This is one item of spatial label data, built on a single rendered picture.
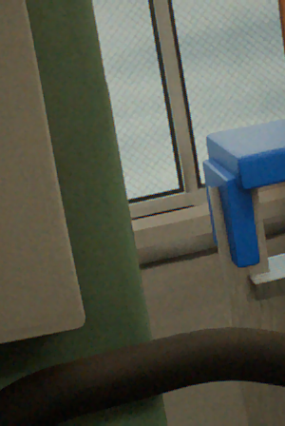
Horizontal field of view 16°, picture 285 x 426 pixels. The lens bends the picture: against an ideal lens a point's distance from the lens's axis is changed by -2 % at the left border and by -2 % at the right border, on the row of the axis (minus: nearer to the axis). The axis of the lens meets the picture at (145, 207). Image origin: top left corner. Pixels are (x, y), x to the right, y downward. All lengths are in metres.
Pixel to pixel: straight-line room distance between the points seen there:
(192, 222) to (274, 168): 0.78
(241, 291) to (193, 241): 0.70
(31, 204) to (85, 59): 0.08
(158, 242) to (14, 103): 1.65
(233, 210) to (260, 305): 0.15
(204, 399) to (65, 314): 1.78
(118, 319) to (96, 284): 0.02
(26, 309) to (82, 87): 0.10
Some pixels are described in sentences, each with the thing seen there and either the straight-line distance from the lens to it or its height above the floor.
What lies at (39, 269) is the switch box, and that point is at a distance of 0.39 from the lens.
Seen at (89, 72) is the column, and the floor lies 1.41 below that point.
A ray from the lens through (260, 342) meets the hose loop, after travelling 0.44.
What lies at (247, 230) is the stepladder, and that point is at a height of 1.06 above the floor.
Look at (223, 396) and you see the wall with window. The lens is 2.18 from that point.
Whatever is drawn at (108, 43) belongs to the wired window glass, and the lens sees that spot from 1.99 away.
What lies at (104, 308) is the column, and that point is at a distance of 0.46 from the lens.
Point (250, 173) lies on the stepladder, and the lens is 1.24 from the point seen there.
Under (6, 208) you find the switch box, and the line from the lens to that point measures 0.38.
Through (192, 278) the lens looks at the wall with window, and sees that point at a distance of 2.05.
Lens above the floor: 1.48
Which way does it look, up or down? 17 degrees down
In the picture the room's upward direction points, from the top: 10 degrees counter-clockwise
